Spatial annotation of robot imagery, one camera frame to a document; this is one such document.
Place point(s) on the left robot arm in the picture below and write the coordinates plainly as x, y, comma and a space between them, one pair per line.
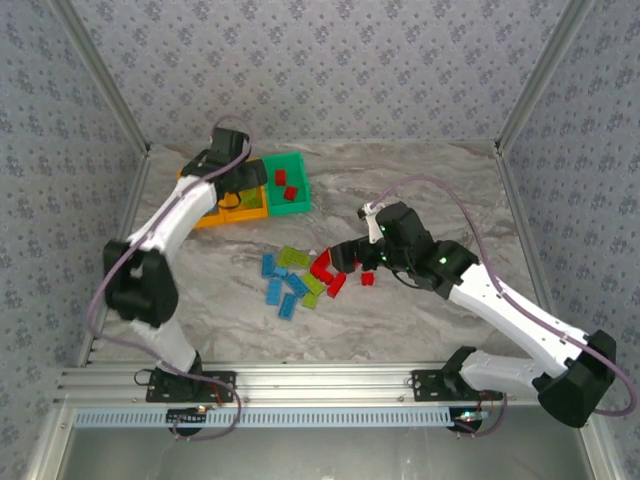
182, 224

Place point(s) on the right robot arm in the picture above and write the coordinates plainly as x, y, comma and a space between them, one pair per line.
505, 320

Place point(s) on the long red lego brick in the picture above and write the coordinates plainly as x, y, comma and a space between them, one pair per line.
322, 261
337, 285

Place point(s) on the orange plastic bin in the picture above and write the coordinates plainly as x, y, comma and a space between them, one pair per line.
250, 214
210, 221

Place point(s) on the green plastic bin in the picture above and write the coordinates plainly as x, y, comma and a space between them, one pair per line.
300, 175

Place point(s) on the small green lego brick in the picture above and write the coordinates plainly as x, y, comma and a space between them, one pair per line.
310, 300

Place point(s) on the small blue lego brick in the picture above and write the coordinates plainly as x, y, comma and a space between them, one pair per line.
280, 272

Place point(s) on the small circuit board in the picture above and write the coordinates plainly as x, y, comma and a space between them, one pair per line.
467, 416
187, 415

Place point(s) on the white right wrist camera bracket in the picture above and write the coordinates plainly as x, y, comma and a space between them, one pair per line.
372, 227

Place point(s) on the aluminium side rail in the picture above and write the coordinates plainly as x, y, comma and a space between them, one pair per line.
132, 205
515, 200

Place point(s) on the wide aluminium base rail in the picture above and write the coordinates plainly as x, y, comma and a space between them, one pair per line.
320, 385

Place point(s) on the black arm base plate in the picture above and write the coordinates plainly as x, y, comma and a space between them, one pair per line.
425, 385
160, 392

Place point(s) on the aluminium frame post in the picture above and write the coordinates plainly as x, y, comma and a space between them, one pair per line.
540, 75
107, 75

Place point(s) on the aluminium frame leg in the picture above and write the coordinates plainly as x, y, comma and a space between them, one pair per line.
47, 445
602, 460

